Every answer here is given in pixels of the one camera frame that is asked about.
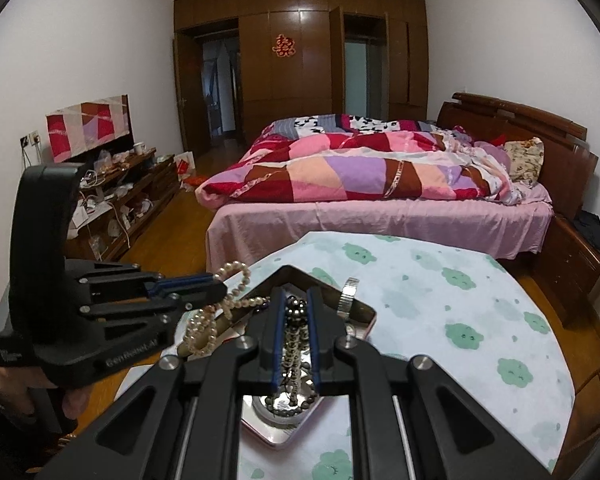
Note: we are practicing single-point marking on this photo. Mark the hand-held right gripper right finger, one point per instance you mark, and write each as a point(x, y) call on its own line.
point(316, 340)

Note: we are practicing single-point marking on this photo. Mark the brown wooden wardrobe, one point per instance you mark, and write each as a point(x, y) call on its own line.
point(290, 95)

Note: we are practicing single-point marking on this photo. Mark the television under patchwork cloth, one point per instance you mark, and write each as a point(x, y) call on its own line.
point(87, 127)

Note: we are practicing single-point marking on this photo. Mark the person's left hand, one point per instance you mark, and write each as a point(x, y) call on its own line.
point(10, 380)

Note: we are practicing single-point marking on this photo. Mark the floral pillow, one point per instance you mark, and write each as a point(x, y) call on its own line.
point(522, 160)

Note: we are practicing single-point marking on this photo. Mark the wooden headboard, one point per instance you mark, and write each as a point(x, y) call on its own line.
point(555, 145)

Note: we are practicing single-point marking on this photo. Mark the red and white bag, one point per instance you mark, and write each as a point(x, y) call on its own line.
point(185, 165)

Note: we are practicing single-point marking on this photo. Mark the patchwork quilt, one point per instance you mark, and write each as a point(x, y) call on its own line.
point(355, 170)

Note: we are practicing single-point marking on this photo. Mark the silver wristwatch metal band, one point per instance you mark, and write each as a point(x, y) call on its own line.
point(348, 300)

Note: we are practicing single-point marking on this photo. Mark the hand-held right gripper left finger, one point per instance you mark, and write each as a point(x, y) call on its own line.
point(278, 340)

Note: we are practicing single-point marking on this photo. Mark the dark clothes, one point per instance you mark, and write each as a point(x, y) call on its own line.
point(595, 232)

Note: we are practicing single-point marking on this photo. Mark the red paper decoration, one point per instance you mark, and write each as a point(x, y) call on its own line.
point(283, 46)

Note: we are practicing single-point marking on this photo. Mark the white mug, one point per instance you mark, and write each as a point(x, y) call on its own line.
point(139, 149)

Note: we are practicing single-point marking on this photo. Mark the bed with pink sheet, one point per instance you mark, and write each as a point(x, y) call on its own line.
point(380, 225)

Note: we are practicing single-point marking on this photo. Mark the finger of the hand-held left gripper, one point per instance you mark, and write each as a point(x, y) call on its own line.
point(180, 282)
point(205, 296)

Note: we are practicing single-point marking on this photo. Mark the wooden nightstand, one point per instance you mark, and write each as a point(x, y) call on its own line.
point(565, 265)

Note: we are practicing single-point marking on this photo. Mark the wall socket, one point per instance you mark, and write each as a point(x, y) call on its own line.
point(30, 138)

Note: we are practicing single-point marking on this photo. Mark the wooden television cabinet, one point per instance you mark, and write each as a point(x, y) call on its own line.
point(145, 185)

